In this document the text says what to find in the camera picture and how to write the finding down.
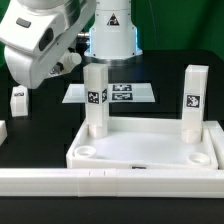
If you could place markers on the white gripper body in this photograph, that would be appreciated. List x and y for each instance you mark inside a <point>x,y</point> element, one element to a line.
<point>37,33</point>

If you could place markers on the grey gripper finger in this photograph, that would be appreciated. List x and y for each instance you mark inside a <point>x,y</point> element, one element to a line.
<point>57,70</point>

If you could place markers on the white desk top tray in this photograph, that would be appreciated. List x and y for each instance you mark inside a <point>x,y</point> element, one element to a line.
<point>141,143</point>

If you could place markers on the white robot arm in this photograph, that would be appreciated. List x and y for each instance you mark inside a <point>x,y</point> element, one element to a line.
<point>113,35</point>

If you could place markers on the white left fence block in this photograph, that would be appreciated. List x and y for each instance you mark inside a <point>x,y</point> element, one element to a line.
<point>3,131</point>

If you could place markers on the white front fence bar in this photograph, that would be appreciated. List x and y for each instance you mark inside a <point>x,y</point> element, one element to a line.
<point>112,182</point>

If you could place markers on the white fence bar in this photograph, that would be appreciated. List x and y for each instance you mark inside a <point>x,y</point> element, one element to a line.
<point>112,182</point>
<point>217,136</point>

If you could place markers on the white right fence bar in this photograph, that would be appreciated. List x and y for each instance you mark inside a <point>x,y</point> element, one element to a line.
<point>217,136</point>

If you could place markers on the white marker base plate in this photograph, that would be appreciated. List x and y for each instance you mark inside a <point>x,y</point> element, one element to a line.
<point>117,92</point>

